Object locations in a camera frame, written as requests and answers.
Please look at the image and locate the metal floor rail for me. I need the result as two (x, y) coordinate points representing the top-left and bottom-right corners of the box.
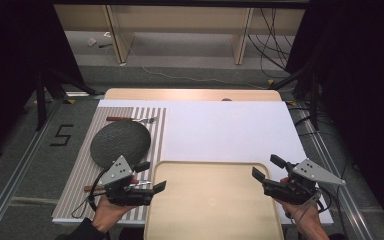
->
(290, 105), (375, 240)
(0, 99), (65, 240)

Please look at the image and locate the dark round textured plate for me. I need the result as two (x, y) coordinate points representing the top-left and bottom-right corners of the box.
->
(89, 120), (152, 170)

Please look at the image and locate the person's left hand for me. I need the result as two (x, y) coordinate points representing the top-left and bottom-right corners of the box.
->
(91, 194), (137, 234)

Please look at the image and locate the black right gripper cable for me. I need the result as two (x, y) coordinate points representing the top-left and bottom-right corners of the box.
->
(289, 188), (333, 225)

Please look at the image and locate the person's right hand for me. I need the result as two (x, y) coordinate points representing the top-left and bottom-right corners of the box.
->
(274, 195), (324, 231)

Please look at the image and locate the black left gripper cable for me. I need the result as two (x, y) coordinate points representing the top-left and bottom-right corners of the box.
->
(71, 168), (110, 220)

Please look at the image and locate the bundle of black cables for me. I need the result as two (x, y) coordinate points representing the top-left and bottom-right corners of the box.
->
(247, 7), (295, 80)

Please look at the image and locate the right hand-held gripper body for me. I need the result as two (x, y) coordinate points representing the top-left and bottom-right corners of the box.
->
(262, 158), (347, 205)

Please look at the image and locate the white board sheet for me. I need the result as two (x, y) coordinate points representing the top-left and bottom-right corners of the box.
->
(52, 99), (335, 226)

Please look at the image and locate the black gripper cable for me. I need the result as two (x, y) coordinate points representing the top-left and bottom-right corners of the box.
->
(289, 188), (333, 225)
(71, 168), (110, 220)

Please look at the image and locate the beige tray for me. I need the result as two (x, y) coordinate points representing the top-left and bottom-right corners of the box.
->
(143, 160), (285, 240)

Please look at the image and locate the black curtain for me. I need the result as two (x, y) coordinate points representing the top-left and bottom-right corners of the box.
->
(285, 0), (384, 231)
(0, 0), (85, 163)

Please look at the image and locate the beige wooden shelf unit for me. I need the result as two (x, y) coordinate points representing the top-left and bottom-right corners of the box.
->
(53, 4), (306, 66)

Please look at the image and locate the wooden-handled knife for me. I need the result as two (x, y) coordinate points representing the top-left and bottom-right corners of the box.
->
(105, 115), (158, 124)

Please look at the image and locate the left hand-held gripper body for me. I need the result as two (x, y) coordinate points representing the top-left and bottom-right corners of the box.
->
(97, 154), (155, 207)

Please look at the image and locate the striped placemat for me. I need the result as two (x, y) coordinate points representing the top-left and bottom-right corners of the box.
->
(52, 106), (169, 223)

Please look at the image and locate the black metal stand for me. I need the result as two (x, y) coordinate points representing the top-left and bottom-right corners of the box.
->
(269, 64), (322, 132)
(34, 69), (106, 132)

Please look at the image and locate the thin white floor cable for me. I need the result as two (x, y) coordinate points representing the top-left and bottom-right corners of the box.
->
(125, 42), (268, 91)

